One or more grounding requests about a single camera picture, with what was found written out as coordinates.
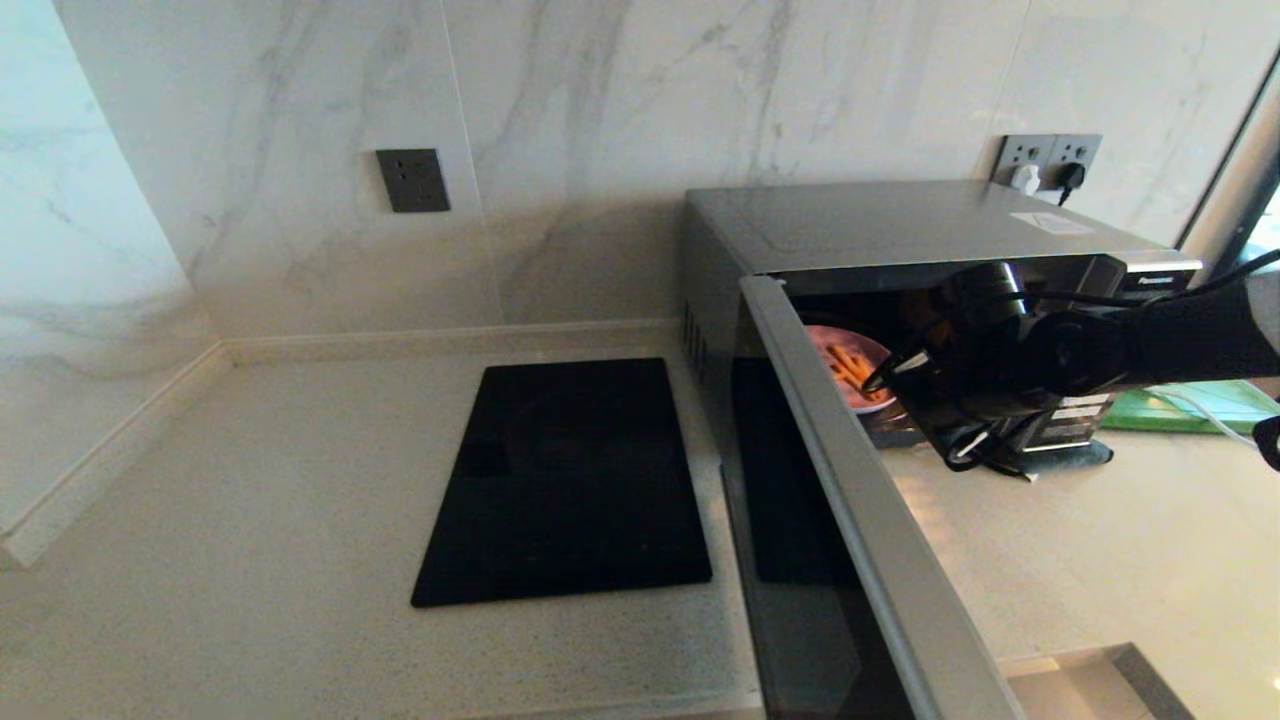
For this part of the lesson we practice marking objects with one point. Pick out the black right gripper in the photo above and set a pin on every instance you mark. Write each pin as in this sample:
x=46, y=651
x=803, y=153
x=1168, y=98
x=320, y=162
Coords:
x=970, y=370

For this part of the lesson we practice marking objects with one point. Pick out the purple plastic plate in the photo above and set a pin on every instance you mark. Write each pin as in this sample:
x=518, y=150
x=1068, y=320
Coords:
x=850, y=345

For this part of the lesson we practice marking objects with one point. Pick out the black silver microwave oven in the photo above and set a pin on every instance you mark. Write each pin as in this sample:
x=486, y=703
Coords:
x=880, y=225

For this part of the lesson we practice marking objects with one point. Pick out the orange french fry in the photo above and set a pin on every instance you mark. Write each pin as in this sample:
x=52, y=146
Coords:
x=860, y=375
x=845, y=368

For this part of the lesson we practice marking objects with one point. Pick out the dark cloth pad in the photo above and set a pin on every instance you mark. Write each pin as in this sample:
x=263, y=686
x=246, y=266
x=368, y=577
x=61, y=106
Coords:
x=1060, y=458

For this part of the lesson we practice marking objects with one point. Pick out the white power plug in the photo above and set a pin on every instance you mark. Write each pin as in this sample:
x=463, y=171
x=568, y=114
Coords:
x=1025, y=180

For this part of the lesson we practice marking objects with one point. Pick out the black power plug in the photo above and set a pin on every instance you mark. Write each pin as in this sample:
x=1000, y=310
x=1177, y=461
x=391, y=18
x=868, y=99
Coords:
x=1068, y=180

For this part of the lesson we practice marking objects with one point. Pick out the green plastic cutting board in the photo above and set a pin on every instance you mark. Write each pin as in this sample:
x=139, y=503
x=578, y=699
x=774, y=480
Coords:
x=1200, y=405

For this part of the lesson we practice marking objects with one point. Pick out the black glass induction cooktop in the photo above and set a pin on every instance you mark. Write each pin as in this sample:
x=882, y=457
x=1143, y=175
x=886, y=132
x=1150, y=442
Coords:
x=570, y=480

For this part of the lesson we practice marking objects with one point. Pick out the grey double wall socket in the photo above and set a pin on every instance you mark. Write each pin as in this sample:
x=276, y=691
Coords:
x=1045, y=152

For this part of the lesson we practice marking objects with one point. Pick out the dark single wall socket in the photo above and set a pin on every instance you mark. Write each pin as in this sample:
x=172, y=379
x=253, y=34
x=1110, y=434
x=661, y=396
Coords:
x=413, y=182

